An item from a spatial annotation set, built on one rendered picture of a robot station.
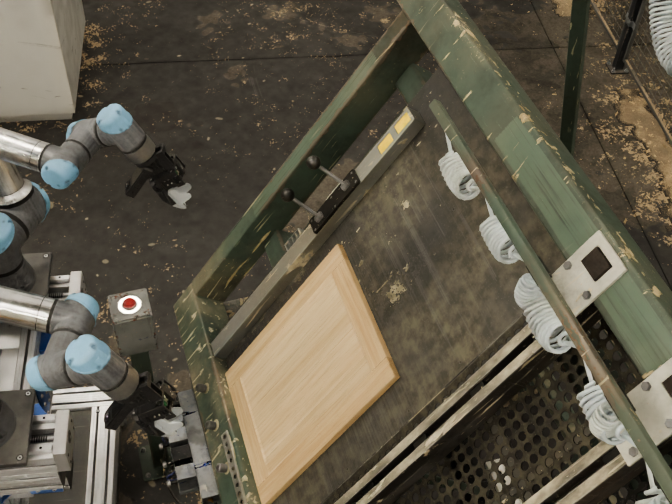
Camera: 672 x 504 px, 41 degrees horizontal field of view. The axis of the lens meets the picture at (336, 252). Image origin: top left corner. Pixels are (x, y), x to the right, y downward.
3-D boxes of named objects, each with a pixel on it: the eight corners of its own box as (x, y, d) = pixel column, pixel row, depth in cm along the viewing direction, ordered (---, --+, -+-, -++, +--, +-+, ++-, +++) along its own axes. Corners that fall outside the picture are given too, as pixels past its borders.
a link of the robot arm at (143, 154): (120, 158, 224) (122, 137, 229) (131, 170, 227) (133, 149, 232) (146, 147, 222) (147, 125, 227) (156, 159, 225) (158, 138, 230)
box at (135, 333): (115, 330, 289) (106, 294, 275) (152, 322, 291) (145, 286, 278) (120, 359, 281) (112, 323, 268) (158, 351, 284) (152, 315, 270)
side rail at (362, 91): (220, 288, 290) (191, 281, 283) (435, 19, 238) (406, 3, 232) (224, 302, 286) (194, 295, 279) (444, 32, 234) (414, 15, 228)
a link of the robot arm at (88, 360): (65, 335, 179) (100, 327, 176) (98, 362, 186) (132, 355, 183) (55, 369, 174) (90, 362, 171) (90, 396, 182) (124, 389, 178)
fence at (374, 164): (221, 345, 270) (210, 343, 268) (418, 111, 226) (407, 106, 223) (225, 358, 267) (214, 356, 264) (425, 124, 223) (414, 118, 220)
